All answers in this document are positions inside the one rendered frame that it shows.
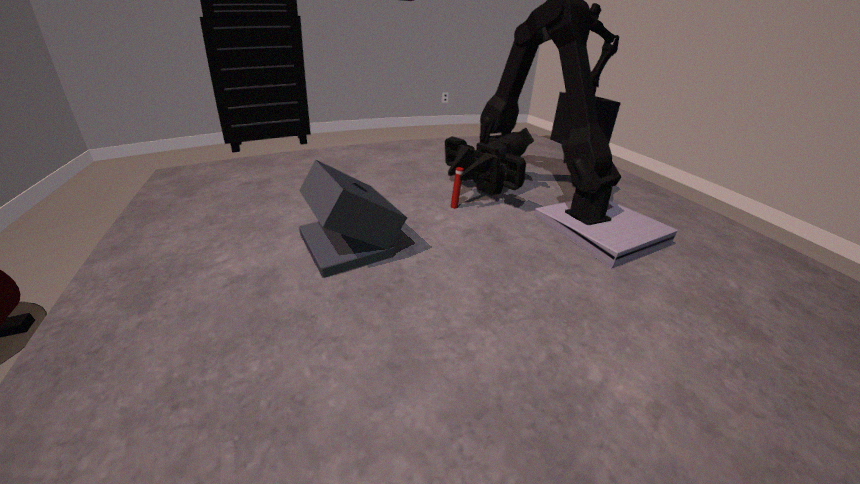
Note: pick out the dark red peg with white band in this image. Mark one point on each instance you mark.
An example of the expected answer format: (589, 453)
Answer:
(456, 188)

